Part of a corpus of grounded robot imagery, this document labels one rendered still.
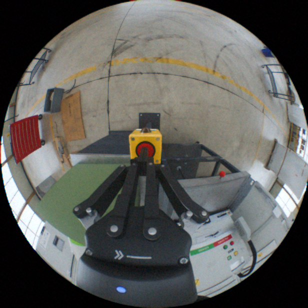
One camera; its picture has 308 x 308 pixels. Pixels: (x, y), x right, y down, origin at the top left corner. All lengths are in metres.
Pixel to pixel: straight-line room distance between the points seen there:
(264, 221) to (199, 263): 0.62
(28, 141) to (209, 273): 2.71
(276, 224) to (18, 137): 3.25
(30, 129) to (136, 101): 2.10
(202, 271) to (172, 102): 1.47
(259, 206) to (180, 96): 1.40
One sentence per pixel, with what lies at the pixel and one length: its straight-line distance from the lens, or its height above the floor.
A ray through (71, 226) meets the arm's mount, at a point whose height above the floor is 1.07.
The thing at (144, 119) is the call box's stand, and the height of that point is 0.01.
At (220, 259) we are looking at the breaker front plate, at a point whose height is 1.21.
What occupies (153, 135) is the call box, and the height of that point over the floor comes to 0.90.
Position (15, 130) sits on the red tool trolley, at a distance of 2.26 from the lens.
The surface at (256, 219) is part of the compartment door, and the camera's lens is 1.04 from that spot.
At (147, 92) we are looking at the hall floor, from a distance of 1.14.
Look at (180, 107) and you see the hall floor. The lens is 1.17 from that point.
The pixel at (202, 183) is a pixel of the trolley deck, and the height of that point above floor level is 0.83.
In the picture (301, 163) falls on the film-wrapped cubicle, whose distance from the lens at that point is 4.40.
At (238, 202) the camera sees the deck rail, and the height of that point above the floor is 0.89.
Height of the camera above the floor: 1.11
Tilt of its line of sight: 66 degrees down
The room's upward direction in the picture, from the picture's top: 172 degrees clockwise
